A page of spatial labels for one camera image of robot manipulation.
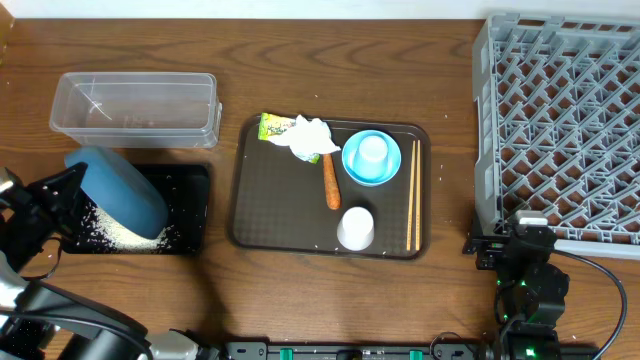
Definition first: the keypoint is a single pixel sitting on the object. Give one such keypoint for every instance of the light blue bowl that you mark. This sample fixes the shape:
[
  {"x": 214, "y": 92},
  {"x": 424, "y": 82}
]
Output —
[{"x": 391, "y": 165}]

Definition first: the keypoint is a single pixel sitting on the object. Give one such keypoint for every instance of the light blue cup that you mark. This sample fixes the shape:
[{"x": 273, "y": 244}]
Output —
[{"x": 370, "y": 156}]

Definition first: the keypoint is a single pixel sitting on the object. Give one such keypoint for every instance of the dark brown serving tray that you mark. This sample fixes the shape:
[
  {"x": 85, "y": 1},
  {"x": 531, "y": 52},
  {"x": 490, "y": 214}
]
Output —
[{"x": 279, "y": 201}]

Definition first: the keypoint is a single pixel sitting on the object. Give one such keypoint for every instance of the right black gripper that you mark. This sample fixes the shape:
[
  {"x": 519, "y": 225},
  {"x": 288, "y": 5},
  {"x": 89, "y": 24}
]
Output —
[{"x": 492, "y": 248}]

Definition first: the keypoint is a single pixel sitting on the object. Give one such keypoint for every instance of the crumpled white tissue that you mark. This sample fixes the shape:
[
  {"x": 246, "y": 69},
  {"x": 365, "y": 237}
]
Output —
[{"x": 308, "y": 140}]

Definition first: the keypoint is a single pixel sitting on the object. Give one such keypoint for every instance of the orange carrot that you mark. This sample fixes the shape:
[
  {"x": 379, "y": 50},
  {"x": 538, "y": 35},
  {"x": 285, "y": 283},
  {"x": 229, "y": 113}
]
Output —
[{"x": 332, "y": 192}]

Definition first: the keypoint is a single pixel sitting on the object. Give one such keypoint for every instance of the black waste tray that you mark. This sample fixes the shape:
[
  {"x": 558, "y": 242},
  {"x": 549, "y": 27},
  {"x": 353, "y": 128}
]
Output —
[{"x": 185, "y": 189}]

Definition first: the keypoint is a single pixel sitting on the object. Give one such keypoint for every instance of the green snack wrapper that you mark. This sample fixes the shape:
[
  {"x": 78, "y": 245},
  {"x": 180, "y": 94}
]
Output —
[{"x": 281, "y": 131}]

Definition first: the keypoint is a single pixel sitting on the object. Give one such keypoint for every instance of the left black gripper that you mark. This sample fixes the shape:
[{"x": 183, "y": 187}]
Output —
[{"x": 37, "y": 204}]

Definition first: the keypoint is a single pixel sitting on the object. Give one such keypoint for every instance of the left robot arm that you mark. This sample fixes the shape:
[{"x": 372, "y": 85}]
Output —
[{"x": 32, "y": 310}]

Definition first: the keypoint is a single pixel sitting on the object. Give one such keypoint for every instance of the left wooden chopstick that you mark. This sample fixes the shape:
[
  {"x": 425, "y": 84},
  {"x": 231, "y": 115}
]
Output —
[{"x": 411, "y": 197}]

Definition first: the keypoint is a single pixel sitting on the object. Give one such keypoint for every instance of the dark blue plate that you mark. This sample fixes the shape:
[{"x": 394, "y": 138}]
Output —
[{"x": 120, "y": 190}]

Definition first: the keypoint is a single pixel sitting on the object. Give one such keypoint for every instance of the clear plastic bin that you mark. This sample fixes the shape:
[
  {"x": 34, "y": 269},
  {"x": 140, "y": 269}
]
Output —
[{"x": 138, "y": 109}]

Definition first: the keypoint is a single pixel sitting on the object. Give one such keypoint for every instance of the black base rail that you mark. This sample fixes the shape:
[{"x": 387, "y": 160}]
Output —
[{"x": 264, "y": 351}]

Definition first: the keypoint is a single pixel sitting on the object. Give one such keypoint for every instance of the white pink cup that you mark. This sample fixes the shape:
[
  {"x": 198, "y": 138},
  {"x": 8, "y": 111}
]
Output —
[{"x": 355, "y": 230}]

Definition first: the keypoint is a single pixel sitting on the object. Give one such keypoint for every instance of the grey dishwasher rack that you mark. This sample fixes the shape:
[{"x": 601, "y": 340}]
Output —
[{"x": 557, "y": 99}]

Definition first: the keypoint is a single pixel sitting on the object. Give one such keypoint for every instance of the white rice pile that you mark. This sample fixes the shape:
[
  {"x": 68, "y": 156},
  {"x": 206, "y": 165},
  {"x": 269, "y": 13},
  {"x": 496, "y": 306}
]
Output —
[{"x": 104, "y": 233}]

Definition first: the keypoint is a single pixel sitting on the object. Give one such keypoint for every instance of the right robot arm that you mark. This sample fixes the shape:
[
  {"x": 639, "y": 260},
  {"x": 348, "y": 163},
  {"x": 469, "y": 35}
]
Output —
[{"x": 530, "y": 292}]

